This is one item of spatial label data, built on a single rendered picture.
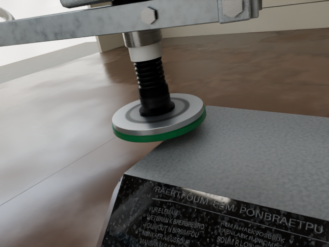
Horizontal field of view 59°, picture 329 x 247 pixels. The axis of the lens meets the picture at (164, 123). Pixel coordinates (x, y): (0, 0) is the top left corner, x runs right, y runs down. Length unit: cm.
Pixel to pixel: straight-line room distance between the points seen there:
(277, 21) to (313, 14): 70
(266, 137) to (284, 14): 639
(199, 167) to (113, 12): 33
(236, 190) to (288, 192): 7
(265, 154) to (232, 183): 10
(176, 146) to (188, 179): 12
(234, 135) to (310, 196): 22
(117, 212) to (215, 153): 21
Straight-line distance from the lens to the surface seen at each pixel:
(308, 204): 46
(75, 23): 64
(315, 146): 60
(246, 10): 49
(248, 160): 55
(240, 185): 49
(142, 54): 61
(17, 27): 74
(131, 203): 55
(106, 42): 844
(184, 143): 63
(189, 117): 60
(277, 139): 61
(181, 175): 53
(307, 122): 68
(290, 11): 691
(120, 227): 56
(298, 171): 52
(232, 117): 72
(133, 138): 60
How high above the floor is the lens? 114
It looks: 23 degrees down
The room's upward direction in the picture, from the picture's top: 11 degrees counter-clockwise
